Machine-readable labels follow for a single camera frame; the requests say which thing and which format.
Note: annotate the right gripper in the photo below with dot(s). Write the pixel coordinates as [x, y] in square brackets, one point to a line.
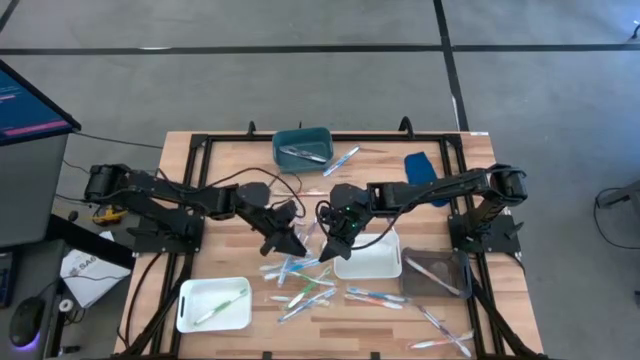
[345, 222]

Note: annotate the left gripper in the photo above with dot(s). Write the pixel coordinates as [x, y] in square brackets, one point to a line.
[270, 222]

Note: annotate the blue toothbrush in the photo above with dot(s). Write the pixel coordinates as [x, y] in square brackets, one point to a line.
[285, 270]
[342, 160]
[300, 262]
[375, 294]
[295, 313]

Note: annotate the purple toothbrush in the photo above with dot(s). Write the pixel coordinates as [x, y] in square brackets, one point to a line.
[445, 331]
[309, 231]
[302, 154]

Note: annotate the orange toothbrush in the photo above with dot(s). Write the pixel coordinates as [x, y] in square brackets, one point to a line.
[310, 192]
[280, 299]
[432, 276]
[375, 301]
[435, 343]

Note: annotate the green toothbrush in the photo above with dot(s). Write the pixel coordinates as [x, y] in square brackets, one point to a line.
[307, 290]
[220, 306]
[312, 279]

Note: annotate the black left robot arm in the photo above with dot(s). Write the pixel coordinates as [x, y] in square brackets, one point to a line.
[165, 187]

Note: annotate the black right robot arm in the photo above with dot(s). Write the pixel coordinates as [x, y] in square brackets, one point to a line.
[440, 187]

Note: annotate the white plastic bin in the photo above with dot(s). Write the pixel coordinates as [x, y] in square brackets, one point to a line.
[375, 262]
[200, 320]

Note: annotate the teal plastic bin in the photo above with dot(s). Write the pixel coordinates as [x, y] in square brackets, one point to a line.
[310, 137]

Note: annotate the smoky transparent plastic bin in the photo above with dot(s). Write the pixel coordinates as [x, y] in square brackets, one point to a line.
[450, 265]

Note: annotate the blue cloth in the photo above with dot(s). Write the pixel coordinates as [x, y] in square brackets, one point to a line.
[420, 170]

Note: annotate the yellow tool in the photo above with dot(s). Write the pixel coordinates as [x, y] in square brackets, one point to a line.
[110, 216]

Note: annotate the white paper sheet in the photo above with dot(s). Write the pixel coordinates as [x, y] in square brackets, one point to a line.
[90, 277]

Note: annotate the white tape roll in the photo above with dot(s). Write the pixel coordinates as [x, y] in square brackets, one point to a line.
[66, 305]

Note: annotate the grey monitor cabinet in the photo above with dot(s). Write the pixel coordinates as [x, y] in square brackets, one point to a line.
[30, 190]

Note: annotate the black glowing computer mouse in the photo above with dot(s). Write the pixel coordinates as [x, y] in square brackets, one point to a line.
[25, 320]

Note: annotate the black keyboard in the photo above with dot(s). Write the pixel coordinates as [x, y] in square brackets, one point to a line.
[6, 280]

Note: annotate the monitor with blue screen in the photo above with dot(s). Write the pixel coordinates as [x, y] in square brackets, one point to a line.
[30, 110]

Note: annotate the grey stand foot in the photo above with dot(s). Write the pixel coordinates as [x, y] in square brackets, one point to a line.
[620, 196]

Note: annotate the black frame clip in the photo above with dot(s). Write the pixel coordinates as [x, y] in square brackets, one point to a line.
[375, 356]
[267, 356]

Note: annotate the black aluminium table frame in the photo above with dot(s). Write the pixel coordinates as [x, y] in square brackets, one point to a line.
[380, 137]

